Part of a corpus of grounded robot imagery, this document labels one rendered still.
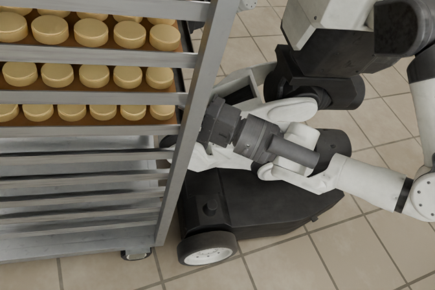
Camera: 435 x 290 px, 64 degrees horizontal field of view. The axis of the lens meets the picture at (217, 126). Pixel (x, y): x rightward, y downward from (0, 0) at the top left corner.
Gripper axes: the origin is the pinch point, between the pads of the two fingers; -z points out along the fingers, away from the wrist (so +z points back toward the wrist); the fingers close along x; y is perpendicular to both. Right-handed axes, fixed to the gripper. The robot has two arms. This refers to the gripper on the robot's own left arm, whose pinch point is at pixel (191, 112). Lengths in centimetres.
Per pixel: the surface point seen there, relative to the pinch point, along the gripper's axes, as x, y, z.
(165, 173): -16.4, 6.4, -1.2
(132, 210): -34.7, 9.8, -7.0
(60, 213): -34.1, 18.4, -22.4
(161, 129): 0.8, 7.8, -3.6
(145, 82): 8.5, 5.1, -8.8
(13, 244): -54, 25, -35
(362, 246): -69, -29, 77
